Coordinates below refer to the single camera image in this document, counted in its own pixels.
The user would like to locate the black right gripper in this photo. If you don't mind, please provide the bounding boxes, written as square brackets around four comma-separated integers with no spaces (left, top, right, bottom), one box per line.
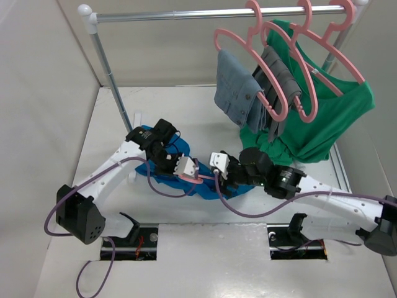
[210,157,265,199]

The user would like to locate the blue t shirt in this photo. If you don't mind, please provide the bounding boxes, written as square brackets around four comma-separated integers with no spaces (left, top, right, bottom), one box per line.
[149,133,254,200]

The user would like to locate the pink plastic hanger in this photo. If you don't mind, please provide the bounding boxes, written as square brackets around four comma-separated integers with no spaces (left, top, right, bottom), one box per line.
[178,174,215,184]

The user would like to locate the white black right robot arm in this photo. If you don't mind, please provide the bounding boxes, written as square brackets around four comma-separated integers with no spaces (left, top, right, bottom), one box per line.
[209,147,396,256]

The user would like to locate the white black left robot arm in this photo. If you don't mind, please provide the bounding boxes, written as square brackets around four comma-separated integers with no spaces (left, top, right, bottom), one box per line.
[55,119,182,246]

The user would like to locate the green t shirt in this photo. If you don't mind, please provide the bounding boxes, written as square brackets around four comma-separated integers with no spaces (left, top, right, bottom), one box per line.
[239,30,375,166]

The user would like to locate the pink hanger with jeans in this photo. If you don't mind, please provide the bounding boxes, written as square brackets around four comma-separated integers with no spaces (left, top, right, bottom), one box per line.
[213,0,286,123]

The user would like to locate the pink hanger with grey cloth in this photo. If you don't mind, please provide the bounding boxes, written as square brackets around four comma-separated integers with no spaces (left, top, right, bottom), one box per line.
[259,0,319,124]

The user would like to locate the pink hanger with green shirt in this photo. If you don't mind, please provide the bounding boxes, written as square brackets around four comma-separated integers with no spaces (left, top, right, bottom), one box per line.
[290,1,368,84]

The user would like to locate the folded blue denim jeans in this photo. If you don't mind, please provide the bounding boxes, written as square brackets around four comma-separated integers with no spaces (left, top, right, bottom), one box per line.
[214,49,265,133]

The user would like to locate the grey folded garment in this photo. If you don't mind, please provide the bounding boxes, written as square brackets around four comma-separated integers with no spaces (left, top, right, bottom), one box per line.
[252,45,301,142]

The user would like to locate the silver white clothes rack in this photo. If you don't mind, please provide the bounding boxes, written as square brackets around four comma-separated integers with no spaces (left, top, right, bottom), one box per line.
[77,0,370,137]

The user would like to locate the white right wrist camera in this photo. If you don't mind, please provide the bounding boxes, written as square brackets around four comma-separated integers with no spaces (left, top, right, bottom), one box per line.
[209,152,230,173]

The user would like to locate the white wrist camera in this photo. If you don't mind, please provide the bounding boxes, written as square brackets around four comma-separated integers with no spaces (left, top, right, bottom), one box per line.
[173,156,197,179]
[209,152,230,173]

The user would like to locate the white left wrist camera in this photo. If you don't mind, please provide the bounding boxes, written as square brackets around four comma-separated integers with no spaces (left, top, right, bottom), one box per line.
[173,156,197,179]

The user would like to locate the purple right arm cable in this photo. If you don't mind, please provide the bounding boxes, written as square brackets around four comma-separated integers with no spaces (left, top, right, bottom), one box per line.
[212,167,397,220]

